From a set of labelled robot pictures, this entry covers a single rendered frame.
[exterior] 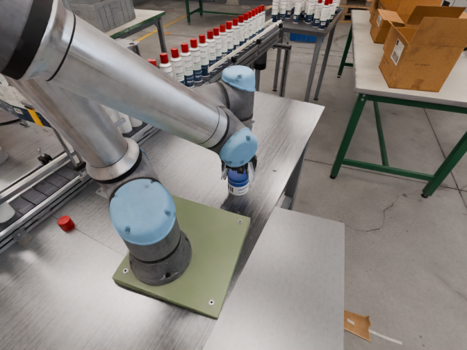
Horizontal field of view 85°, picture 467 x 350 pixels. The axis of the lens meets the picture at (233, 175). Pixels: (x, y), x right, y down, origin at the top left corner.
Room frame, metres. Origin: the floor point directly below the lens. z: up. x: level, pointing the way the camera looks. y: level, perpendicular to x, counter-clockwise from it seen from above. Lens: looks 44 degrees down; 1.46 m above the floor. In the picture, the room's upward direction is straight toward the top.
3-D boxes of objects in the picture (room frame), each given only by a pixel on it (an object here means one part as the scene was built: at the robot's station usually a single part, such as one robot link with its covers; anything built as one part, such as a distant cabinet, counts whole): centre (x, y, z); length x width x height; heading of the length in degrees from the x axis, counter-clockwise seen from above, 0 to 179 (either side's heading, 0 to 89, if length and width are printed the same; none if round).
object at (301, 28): (2.67, -0.61, 0.46); 0.73 x 0.62 x 0.93; 153
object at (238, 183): (0.59, -0.02, 0.86); 0.07 x 0.07 x 0.07
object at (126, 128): (0.86, 0.43, 0.98); 0.05 x 0.05 x 0.20
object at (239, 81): (0.57, -0.01, 1.18); 0.09 x 0.08 x 0.11; 121
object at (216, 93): (0.50, 0.07, 1.17); 0.11 x 0.11 x 0.08; 31
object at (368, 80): (2.38, -1.45, 0.39); 2.20 x 0.80 x 0.78; 162
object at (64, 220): (0.44, 0.48, 0.85); 0.03 x 0.03 x 0.03
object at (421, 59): (1.58, -1.10, 0.97); 0.51 x 0.39 x 0.37; 78
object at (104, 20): (2.79, 1.26, 0.91); 0.60 x 0.40 x 0.22; 166
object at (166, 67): (1.12, 0.29, 0.98); 0.05 x 0.05 x 0.20
